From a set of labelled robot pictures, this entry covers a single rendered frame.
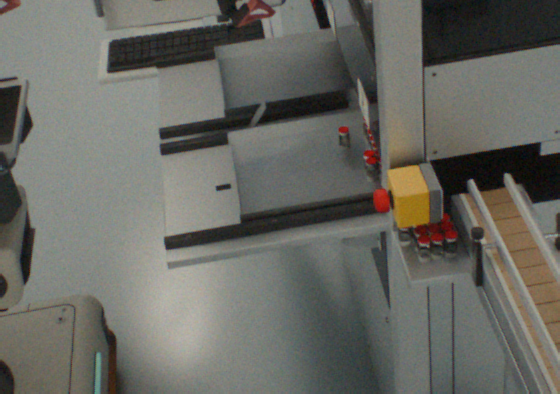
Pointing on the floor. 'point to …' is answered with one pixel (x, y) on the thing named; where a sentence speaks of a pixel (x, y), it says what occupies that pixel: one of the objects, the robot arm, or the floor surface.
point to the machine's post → (402, 156)
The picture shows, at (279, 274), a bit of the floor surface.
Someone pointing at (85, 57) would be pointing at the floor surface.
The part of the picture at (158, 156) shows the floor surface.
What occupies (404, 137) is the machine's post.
